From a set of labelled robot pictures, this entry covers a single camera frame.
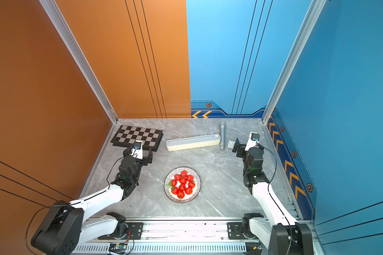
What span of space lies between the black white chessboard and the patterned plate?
225 millimetres

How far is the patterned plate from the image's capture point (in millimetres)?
823

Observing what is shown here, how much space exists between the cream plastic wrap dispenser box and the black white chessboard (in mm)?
92

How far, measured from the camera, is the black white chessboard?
1045 millimetres
